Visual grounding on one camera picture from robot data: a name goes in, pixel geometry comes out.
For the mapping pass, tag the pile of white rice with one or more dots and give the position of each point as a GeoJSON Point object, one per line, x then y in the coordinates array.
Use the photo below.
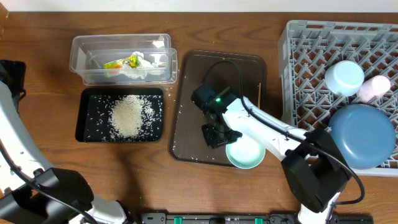
{"type": "Point", "coordinates": [131, 115]}

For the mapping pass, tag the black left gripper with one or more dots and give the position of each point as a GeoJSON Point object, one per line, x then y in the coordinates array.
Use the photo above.
{"type": "Point", "coordinates": [13, 71]}

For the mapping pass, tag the wooden chopstick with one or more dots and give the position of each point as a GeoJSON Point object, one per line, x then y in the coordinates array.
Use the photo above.
{"type": "Point", "coordinates": [259, 95]}

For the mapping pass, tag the brown serving tray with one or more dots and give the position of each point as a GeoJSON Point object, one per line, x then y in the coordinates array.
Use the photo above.
{"type": "Point", "coordinates": [187, 142]}

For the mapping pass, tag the light blue bowl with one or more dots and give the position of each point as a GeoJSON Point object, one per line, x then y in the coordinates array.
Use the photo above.
{"type": "Point", "coordinates": [344, 78]}

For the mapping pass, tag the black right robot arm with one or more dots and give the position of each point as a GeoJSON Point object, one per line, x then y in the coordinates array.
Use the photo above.
{"type": "Point", "coordinates": [314, 167]}

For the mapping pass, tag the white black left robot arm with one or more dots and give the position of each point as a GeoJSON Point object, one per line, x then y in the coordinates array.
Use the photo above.
{"type": "Point", "coordinates": [34, 190]}

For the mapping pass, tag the yellow green wrapper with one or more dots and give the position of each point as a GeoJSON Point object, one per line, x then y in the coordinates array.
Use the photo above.
{"type": "Point", "coordinates": [129, 62]}

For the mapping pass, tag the dark blue plate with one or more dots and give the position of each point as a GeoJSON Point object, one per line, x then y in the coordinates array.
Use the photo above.
{"type": "Point", "coordinates": [364, 135]}

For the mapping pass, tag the pink cup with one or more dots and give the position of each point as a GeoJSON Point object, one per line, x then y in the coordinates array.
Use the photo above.
{"type": "Point", "coordinates": [375, 87]}

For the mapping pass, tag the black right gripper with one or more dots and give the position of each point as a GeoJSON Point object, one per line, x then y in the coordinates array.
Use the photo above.
{"type": "Point", "coordinates": [212, 142]}

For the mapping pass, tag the white tissue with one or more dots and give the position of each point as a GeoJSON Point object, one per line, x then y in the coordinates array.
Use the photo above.
{"type": "Point", "coordinates": [144, 69]}

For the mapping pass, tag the clear plastic bin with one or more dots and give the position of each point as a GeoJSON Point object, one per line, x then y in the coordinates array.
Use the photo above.
{"type": "Point", "coordinates": [90, 52]}

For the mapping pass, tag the mint green bowl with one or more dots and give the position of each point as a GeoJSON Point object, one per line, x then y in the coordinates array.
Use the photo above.
{"type": "Point", "coordinates": [245, 153]}

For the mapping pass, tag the grey dishwasher rack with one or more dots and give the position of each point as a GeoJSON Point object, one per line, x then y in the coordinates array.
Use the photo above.
{"type": "Point", "coordinates": [307, 49]}

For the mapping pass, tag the black tray bin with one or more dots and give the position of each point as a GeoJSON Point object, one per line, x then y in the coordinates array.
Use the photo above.
{"type": "Point", "coordinates": [95, 106]}

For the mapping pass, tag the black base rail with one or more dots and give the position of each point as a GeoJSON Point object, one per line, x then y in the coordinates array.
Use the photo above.
{"type": "Point", "coordinates": [161, 218]}

